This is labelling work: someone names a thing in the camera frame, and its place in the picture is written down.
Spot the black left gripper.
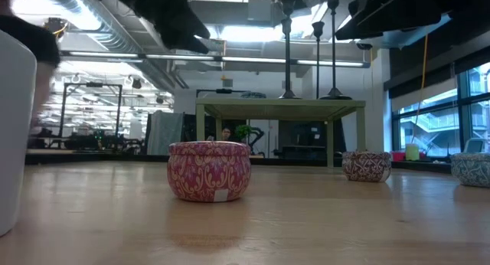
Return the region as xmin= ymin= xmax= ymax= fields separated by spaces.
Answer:
xmin=91 ymin=0 xmax=212 ymax=55

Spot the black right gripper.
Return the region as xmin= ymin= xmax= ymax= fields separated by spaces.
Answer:
xmin=335 ymin=0 xmax=453 ymax=42

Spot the black metal candlestick holder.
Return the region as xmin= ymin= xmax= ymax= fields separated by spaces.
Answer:
xmin=318 ymin=0 xmax=354 ymax=101
xmin=311 ymin=21 xmax=326 ymax=100
xmin=278 ymin=0 xmax=302 ymax=100

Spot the maroon patterned candle tin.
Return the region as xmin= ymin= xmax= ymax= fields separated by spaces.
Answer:
xmin=341 ymin=150 xmax=393 ymax=183

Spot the pink patterned candle tin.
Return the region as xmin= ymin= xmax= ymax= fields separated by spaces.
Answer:
xmin=166 ymin=140 xmax=253 ymax=204

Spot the pale teal patterned candle tin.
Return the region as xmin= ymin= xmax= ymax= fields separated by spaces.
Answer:
xmin=450 ymin=152 xmax=490 ymax=188

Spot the long ceiling light bar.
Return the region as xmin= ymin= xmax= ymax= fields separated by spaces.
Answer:
xmin=59 ymin=49 xmax=371 ymax=69

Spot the grey fabric panel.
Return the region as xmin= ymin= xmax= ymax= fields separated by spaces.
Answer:
xmin=146 ymin=110 xmax=185 ymax=156

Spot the leafy green office plant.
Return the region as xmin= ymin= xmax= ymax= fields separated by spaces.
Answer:
xmin=233 ymin=123 xmax=256 ymax=143

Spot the green perforated metal shelf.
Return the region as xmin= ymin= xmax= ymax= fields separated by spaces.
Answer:
xmin=194 ymin=98 xmax=368 ymax=170

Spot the black cabinet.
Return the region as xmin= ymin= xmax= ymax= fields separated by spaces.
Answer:
xmin=277 ymin=121 xmax=348 ymax=161

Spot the green translucent cup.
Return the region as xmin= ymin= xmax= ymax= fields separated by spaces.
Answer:
xmin=405 ymin=142 xmax=420 ymax=162

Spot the white chair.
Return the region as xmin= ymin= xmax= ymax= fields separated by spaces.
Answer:
xmin=462 ymin=137 xmax=490 ymax=155

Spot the white plant pot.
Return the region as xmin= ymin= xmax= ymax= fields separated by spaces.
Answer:
xmin=0 ymin=28 xmax=38 ymax=237

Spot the black overhead camera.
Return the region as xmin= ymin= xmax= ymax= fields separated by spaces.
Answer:
xmin=44 ymin=16 xmax=70 ymax=39

